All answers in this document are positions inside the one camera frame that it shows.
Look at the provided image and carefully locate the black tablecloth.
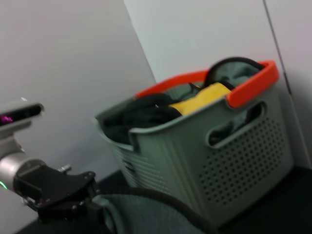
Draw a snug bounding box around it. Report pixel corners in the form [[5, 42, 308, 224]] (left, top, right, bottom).
[[14, 165, 312, 234]]

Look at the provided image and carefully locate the grey towel with black trim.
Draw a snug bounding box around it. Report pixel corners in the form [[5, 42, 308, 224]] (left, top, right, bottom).
[[204, 56, 266, 145]]

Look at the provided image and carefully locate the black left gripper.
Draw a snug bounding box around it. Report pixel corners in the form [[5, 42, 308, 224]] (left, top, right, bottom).
[[13, 165, 107, 224]]

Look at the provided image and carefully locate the grey perforated storage box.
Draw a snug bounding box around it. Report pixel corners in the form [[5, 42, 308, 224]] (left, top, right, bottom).
[[94, 60, 295, 228]]

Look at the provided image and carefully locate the black cloth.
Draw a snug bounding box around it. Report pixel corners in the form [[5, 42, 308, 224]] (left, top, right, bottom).
[[103, 93, 181, 145]]

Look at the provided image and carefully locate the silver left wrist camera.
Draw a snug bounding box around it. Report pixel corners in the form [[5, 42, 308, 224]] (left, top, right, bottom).
[[0, 98, 45, 128]]

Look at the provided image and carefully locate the grey and yellow towel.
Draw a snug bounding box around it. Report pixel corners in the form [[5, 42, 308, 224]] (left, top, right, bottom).
[[92, 187, 220, 234]]

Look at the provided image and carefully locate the plain yellow towel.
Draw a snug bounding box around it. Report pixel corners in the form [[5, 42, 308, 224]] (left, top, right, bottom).
[[168, 82, 232, 116]]

